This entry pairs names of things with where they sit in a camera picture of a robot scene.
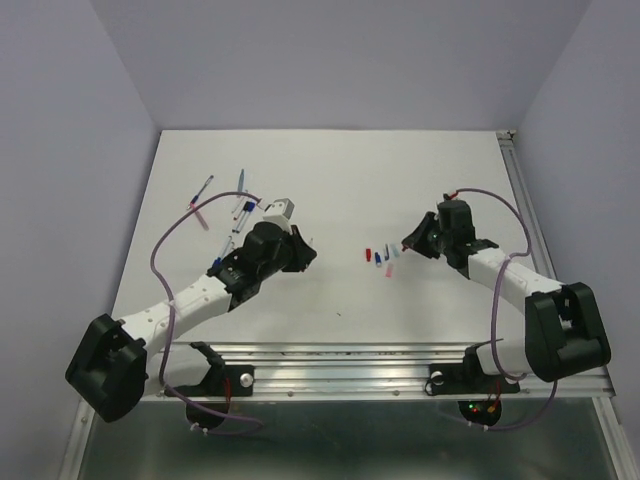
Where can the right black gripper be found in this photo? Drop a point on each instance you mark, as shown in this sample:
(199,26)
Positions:
(416,239)

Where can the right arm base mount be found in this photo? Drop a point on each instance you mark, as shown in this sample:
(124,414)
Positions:
(466,377)

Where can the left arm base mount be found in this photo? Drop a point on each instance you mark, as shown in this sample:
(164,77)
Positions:
(197,370)

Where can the blue gel pen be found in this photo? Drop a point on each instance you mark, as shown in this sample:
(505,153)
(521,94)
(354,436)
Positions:
(201,190)

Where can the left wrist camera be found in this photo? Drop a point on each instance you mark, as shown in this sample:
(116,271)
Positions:
(279,212)

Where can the aluminium rail frame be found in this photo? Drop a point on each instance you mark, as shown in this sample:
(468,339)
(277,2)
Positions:
(358,412)

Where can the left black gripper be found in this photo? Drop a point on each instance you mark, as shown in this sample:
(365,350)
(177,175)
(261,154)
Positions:
(301,252)

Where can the right side aluminium rail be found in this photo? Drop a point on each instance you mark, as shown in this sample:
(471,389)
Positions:
(540,254)

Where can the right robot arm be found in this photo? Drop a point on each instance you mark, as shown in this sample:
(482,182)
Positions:
(564,333)

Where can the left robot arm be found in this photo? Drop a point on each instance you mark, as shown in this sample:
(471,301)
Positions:
(109,367)

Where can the light blue pen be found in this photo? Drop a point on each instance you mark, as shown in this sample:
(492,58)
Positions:
(241,182)

